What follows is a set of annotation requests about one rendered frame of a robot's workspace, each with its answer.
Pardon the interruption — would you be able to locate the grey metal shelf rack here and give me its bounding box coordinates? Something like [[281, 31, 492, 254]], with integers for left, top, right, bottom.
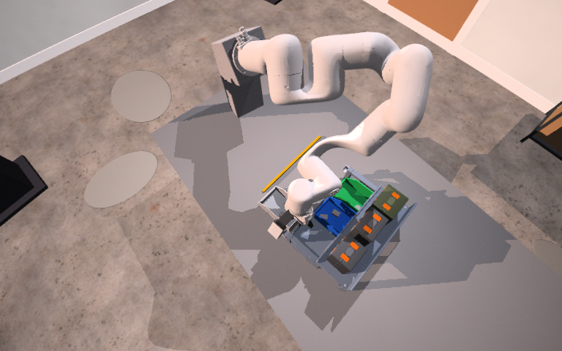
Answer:
[[282, 165, 418, 292]]

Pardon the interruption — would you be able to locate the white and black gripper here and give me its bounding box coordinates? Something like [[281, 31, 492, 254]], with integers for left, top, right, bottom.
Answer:
[[284, 200, 315, 228]]

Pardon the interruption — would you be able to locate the yellow bar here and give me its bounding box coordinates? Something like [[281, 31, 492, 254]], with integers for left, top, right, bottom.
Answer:
[[262, 135, 321, 192]]

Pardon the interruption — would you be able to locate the blue open bin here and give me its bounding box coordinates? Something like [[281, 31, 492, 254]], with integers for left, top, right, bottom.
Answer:
[[314, 197, 356, 237]]

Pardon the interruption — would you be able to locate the green open bin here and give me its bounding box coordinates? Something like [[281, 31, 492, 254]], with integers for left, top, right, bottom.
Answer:
[[333, 178, 374, 213]]

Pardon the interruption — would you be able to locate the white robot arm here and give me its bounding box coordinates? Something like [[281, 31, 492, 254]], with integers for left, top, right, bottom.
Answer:
[[233, 27, 433, 239]]

